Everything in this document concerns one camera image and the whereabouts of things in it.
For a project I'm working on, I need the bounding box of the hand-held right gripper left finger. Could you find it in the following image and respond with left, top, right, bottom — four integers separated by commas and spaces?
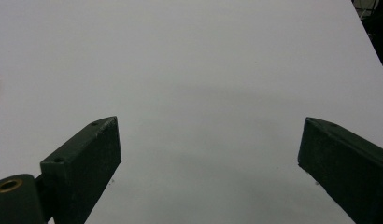
39, 116, 122, 224

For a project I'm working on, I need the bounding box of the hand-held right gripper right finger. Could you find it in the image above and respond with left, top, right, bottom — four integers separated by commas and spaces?
297, 117, 383, 224

